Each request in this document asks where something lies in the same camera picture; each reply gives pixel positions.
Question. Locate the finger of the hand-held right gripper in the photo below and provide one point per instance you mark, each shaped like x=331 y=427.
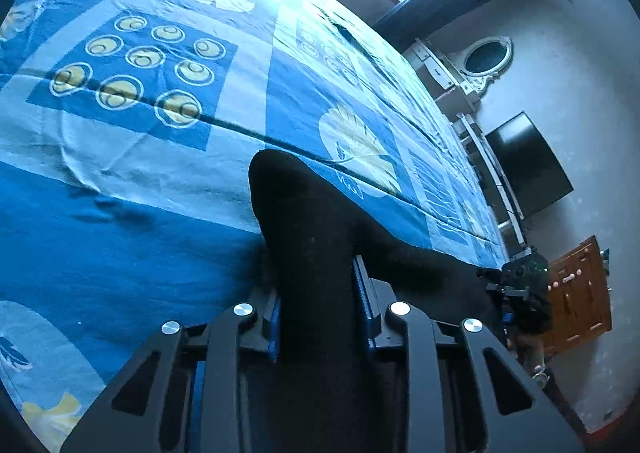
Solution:
x=502 y=305

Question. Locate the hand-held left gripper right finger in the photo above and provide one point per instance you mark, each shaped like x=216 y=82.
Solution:
x=364 y=298

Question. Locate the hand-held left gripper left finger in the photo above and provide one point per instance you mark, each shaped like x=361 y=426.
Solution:
x=272 y=333

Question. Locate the black pants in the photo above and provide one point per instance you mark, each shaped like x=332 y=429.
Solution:
x=310 y=258

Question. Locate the brown wooden door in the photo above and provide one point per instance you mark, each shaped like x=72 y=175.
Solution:
x=580 y=293

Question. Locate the black television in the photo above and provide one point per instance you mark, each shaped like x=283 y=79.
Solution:
x=532 y=168

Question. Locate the white television stand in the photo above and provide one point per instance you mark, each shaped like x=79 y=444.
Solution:
x=492 y=168

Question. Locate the blue patterned bed sheet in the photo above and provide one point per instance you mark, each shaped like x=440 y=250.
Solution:
x=150 y=183

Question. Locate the white dressing table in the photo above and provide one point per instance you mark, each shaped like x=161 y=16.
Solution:
x=440 y=78

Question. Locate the oval white-framed mirror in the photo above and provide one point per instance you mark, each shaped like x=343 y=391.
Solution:
x=487 y=58

